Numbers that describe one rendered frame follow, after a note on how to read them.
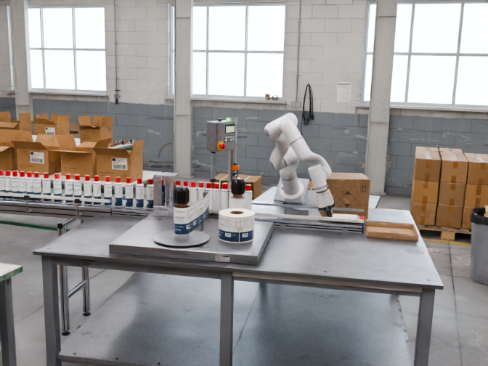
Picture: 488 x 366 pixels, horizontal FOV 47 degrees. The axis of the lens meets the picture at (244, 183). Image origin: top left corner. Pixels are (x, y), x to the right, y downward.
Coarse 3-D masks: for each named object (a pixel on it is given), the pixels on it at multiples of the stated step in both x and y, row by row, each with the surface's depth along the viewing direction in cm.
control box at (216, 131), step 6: (210, 126) 359; (216, 126) 355; (222, 126) 358; (210, 132) 360; (216, 132) 356; (222, 132) 359; (210, 138) 361; (216, 138) 357; (222, 138) 360; (210, 144) 361; (216, 144) 358; (228, 144) 364; (234, 144) 368; (210, 150) 362; (216, 150) 359; (222, 150) 361; (228, 150) 366
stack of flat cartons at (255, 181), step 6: (222, 174) 816; (240, 174) 816; (210, 180) 776; (216, 180) 774; (222, 180) 773; (246, 180) 778; (252, 180) 779; (258, 180) 789; (252, 186) 763; (258, 186) 791; (252, 192) 765; (258, 192) 792; (252, 198) 767
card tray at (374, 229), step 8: (368, 224) 364; (376, 224) 363; (384, 224) 362; (392, 224) 361; (400, 224) 360; (408, 224) 359; (368, 232) 339; (376, 232) 338; (384, 232) 337; (392, 232) 350; (400, 232) 350; (408, 232) 350; (416, 232) 341; (416, 240) 335
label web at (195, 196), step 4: (192, 192) 355; (196, 192) 350; (200, 192) 351; (208, 192) 344; (192, 196) 355; (196, 196) 351; (200, 196) 351; (208, 196) 344; (192, 200) 356; (196, 200) 351; (204, 200) 329; (208, 200) 345; (188, 204) 359; (192, 204) 356; (204, 204) 330; (208, 204) 346; (204, 208) 330; (208, 208) 347; (204, 212) 331; (208, 212) 347; (204, 216) 332; (204, 220) 332
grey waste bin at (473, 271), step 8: (472, 224) 501; (480, 224) 488; (472, 232) 502; (480, 232) 490; (472, 240) 503; (480, 240) 492; (472, 248) 503; (480, 248) 493; (472, 256) 504; (480, 256) 494; (472, 264) 504; (480, 264) 495; (472, 272) 505; (480, 272) 496; (480, 280) 497
